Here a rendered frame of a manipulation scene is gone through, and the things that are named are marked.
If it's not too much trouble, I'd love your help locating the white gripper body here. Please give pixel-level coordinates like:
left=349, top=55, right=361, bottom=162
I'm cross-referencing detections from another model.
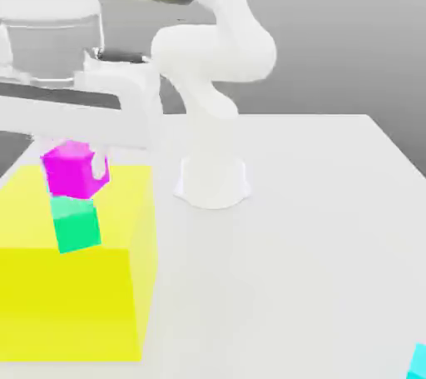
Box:
left=0, top=69, right=165, bottom=151

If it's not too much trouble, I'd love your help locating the small magenta cube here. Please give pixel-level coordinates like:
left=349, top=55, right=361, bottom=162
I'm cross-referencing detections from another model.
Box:
left=40, top=139, right=111, bottom=201

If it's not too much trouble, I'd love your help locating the small green cube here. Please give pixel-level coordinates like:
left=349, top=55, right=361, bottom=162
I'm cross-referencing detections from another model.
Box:
left=49, top=195, right=103, bottom=255

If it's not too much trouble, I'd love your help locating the small cyan cube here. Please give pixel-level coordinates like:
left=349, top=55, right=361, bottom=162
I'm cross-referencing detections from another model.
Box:
left=405, top=342, right=426, bottom=379

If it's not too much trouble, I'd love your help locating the large yellow box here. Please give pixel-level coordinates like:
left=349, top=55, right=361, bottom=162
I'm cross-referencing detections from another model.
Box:
left=0, top=164, right=160, bottom=363

